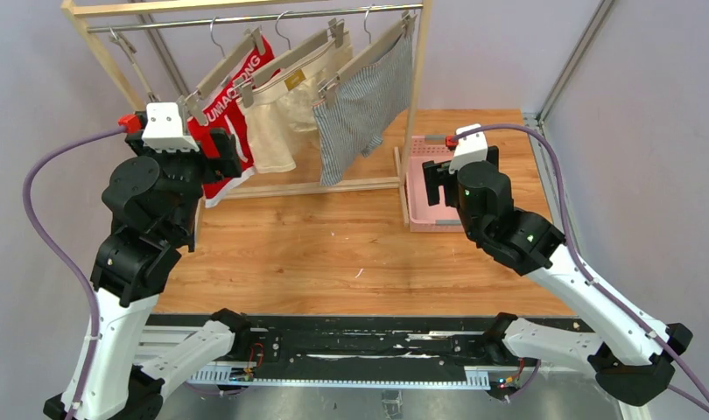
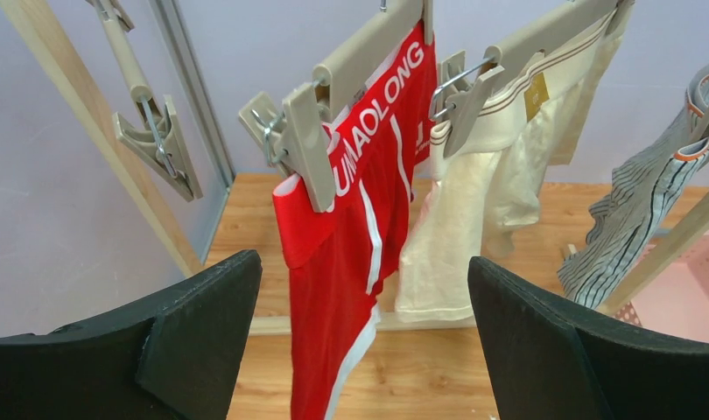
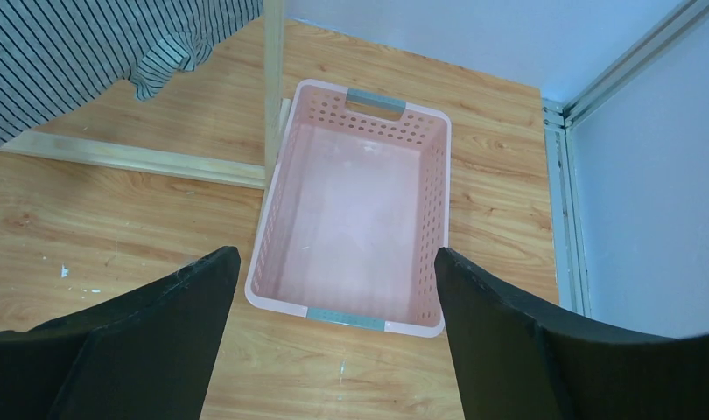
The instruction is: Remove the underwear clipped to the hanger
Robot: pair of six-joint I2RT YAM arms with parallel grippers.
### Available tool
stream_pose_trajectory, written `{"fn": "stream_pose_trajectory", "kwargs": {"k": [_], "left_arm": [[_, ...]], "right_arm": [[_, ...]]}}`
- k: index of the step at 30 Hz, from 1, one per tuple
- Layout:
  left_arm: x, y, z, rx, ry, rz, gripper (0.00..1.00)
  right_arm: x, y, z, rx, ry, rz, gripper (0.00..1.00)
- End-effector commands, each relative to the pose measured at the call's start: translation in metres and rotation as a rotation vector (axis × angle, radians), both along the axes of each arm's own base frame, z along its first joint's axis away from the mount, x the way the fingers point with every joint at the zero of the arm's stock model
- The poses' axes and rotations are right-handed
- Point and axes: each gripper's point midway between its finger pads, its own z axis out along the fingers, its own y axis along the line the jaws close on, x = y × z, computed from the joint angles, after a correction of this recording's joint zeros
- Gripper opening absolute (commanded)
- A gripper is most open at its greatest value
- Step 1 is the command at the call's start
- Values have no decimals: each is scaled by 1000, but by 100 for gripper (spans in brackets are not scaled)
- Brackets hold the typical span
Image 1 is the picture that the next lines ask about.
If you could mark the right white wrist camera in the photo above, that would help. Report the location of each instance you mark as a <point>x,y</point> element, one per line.
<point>469,149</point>

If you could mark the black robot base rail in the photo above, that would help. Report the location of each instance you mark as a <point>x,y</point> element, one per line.
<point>362,352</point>

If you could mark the empty beige clip hanger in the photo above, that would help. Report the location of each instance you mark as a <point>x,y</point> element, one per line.
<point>130,52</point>

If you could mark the wooden clothes rack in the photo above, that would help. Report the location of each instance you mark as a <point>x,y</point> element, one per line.
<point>92,20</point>

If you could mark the red underwear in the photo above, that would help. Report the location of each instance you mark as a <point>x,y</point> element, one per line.
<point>222,111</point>

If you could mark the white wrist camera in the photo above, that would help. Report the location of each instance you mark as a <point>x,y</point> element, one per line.
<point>469,149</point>
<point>165,130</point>

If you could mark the cream underwear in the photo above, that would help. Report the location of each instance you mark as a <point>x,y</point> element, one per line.
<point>280,120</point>

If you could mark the pink plastic basket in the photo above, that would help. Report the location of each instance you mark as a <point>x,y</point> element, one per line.
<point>426,203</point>

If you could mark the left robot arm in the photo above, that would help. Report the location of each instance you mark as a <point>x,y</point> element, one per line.
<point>153,198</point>

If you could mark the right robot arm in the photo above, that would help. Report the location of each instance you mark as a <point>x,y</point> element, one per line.
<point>631,363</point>

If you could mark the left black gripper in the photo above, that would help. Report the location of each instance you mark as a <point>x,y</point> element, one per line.
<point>216,157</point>

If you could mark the striped grey underwear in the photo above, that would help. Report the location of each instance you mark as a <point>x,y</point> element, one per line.
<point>352,124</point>

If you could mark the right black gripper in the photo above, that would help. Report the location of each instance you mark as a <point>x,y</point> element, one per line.
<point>434,178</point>

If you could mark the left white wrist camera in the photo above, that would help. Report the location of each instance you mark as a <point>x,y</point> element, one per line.
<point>165,130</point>

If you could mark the beige clip hanger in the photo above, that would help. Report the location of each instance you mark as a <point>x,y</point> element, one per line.
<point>130,52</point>
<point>334,31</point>
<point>220,74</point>
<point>368,56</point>

